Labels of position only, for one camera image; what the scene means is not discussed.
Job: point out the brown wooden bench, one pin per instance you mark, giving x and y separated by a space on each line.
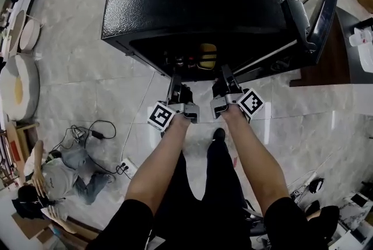
81 234

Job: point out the person's black shirt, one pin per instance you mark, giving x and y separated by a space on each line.
128 228

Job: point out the person's left forearm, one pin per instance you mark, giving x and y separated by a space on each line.
157 170

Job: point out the glass fridge door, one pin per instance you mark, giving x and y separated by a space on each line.
327 15

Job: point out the yellow container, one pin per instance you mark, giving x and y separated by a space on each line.
207 52

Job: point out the white egg-shaped floor cushion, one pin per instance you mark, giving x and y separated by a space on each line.
27 88

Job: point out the brown cardboard box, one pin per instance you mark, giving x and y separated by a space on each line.
29 225

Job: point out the brown drink can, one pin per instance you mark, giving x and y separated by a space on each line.
179 62

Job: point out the person's black shoe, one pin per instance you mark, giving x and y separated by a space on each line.
219 134

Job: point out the white power strip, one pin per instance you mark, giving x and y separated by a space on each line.
129 165
309 178

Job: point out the person's right hand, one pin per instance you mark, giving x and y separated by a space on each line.
218 89

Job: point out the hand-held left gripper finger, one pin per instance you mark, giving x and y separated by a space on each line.
175 88

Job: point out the white sink basin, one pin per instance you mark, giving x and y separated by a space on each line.
367 59

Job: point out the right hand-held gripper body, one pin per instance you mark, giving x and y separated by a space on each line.
251 103

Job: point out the round wooden side table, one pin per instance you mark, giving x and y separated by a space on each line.
17 30

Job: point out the black power adapter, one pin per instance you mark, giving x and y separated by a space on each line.
96 134

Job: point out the person's left hand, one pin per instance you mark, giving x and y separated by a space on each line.
188 94

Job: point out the pink round stool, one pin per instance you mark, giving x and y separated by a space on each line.
29 36

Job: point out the red drink bottle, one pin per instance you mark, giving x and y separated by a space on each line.
191 61

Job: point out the clear plastic container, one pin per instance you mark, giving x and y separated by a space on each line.
360 37

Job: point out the black tablet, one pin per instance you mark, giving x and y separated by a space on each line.
359 200

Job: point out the light wooden stool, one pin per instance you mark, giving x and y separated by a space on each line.
26 126

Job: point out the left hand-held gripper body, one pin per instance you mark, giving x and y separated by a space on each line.
161 115

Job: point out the dark wooden vanity cabinet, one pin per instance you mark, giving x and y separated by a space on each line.
329 68

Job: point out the idle black gripper device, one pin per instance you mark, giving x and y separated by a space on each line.
78 133

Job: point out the person's black trousers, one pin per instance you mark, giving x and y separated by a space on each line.
221 179

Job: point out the black round device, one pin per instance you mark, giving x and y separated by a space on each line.
316 186

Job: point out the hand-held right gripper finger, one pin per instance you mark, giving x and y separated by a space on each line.
230 82

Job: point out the person's right forearm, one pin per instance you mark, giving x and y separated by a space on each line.
253 161

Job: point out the white marble side table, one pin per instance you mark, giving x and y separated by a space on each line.
349 211

